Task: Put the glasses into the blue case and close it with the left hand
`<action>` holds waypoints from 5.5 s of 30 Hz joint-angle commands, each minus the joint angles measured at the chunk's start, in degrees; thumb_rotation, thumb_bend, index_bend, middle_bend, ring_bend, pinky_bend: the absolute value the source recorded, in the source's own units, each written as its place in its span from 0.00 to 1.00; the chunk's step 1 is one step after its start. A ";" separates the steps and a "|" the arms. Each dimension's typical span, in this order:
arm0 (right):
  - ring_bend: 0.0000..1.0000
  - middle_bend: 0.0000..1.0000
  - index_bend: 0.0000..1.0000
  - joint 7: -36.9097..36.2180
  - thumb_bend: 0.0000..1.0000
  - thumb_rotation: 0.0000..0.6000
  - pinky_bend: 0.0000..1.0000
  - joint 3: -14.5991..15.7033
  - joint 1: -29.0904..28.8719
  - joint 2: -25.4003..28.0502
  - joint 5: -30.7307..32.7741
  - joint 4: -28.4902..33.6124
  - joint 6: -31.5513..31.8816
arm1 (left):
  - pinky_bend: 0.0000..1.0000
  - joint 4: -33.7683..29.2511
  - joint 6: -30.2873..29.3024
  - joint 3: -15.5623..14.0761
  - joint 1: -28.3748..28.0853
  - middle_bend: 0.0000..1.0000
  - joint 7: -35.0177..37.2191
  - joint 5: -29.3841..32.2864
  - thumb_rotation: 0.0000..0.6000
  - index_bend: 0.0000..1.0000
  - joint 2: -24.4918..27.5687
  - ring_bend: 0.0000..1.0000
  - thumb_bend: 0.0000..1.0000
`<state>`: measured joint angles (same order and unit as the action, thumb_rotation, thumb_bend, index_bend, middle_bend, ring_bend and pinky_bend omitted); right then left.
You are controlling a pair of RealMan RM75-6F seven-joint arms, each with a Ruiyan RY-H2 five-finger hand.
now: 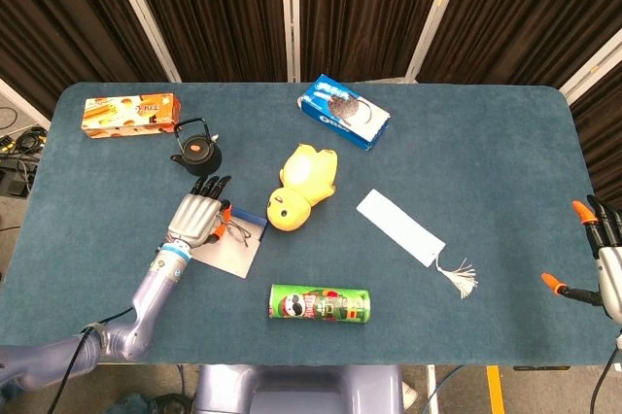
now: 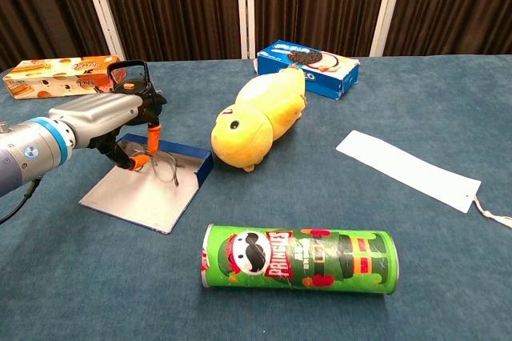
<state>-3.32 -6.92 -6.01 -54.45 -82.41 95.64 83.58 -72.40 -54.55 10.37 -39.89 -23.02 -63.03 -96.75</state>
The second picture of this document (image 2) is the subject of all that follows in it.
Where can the blue Oreo cookie box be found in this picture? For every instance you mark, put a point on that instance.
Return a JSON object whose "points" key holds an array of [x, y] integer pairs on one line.
{"points": [[320, 73]]}

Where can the small black teapot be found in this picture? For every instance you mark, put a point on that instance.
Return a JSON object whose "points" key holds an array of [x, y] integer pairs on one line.
{"points": [[139, 84]]}

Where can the white bookmark with tassel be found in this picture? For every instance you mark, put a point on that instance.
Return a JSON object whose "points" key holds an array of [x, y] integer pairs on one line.
{"points": [[400, 165]]}

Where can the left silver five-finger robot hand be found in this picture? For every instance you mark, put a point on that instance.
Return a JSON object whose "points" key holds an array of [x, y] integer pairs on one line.
{"points": [[96, 117]]}

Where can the blue felt tablecloth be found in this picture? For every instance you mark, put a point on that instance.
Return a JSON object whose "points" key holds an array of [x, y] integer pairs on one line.
{"points": [[400, 277]]}

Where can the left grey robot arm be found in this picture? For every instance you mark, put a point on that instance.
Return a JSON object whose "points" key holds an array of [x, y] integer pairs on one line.
{"points": [[28, 149]]}

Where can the brown fabric divider panel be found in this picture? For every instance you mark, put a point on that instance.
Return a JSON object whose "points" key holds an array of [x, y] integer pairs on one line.
{"points": [[172, 5], [316, 1], [452, 1], [40, 5]]}

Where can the green Pringles can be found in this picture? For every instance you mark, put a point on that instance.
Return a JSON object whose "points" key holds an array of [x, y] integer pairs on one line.
{"points": [[300, 261]]}

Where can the blue grey folding glasses case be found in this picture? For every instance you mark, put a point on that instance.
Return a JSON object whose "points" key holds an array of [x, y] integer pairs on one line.
{"points": [[140, 197]]}

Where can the orange biscuit box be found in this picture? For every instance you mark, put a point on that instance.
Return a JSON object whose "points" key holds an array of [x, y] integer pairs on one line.
{"points": [[48, 77]]}

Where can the thin black-framed eyeglasses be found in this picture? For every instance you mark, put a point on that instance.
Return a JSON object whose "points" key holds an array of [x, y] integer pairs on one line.
{"points": [[176, 176]]}

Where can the yellow duck plush toy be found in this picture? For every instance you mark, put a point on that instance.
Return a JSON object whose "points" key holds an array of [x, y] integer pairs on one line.
{"points": [[256, 117]]}

